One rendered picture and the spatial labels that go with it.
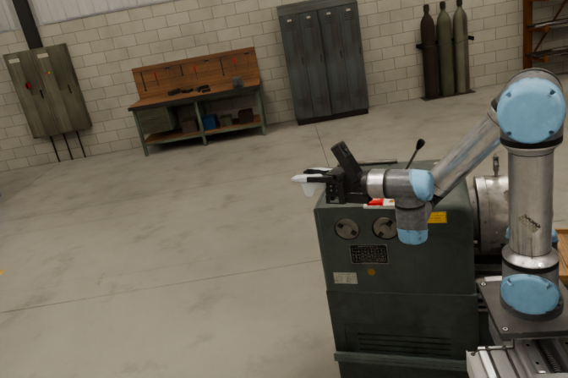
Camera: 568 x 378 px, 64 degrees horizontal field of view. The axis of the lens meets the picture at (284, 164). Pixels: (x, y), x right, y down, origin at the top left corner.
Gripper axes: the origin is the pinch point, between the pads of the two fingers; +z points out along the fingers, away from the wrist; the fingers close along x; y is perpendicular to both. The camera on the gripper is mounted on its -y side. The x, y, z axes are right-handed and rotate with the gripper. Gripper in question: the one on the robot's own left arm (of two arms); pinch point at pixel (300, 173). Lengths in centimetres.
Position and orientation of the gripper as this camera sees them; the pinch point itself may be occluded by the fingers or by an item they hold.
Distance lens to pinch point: 126.5
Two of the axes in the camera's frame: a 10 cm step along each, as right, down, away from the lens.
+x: 4.8, -2.4, 8.4
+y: 1.1, 9.7, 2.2
